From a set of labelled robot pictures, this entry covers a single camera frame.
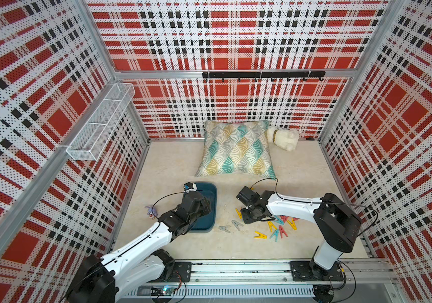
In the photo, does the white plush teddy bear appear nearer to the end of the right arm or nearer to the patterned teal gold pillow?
the patterned teal gold pillow

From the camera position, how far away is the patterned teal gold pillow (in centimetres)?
95

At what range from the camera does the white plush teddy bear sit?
1111 mm

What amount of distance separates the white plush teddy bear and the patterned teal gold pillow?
12cm
